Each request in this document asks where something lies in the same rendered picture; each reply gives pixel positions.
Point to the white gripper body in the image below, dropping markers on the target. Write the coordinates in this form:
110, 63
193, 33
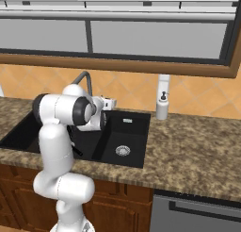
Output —
72, 144

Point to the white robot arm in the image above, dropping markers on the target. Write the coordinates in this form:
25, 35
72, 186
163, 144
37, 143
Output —
56, 147

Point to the silver sink drain strainer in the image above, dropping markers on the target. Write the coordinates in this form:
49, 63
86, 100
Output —
122, 150

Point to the black kitchen sink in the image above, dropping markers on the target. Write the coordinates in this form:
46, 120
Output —
122, 135

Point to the grey curved tap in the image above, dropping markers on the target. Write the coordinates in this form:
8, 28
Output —
87, 77

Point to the brown wooden cupboard door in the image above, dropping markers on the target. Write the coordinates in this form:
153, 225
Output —
19, 198
116, 210

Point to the white rounded object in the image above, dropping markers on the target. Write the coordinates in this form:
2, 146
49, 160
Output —
1, 91

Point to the white soap dispenser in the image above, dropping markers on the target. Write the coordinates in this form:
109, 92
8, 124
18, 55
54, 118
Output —
162, 108

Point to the wooden framed window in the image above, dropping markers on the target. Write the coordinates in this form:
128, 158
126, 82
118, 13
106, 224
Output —
150, 41

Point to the grey dishwasher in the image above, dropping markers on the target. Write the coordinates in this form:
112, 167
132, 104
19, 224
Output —
194, 224

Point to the white window blinds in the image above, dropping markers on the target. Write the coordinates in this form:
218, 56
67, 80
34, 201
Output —
125, 4

